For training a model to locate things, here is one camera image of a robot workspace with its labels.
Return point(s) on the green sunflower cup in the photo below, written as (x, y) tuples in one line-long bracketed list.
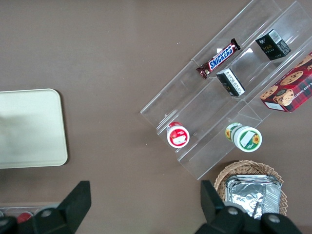
[(247, 139)]

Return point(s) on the black box with Face print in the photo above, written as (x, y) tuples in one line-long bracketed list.
[(271, 47)]

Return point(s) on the red soda can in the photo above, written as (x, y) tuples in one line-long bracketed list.
[(24, 217)]

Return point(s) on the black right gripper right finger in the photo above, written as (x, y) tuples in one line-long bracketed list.
[(217, 217)]

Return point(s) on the clear acrylic tiered shelf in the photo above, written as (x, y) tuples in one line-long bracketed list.
[(207, 109)]

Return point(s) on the clear acrylic can holder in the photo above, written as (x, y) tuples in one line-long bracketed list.
[(9, 209)]

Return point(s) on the aluminium foil container stack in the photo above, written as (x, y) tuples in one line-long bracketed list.
[(253, 195)]

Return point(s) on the red plaid cookie box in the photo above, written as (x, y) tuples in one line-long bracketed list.
[(292, 90)]

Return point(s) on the Snickers chocolate bar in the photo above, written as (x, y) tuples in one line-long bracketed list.
[(220, 58)]

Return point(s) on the white rectangular tray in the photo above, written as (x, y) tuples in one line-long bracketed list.
[(31, 126)]

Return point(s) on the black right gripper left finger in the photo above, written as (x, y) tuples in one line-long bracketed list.
[(70, 207)]

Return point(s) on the light tan wicker basket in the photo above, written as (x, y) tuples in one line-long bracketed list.
[(223, 175)]

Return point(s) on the red-lidded yogurt cup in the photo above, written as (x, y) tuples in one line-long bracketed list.
[(178, 136)]

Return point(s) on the black box with white label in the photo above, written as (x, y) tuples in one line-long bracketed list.
[(231, 83)]

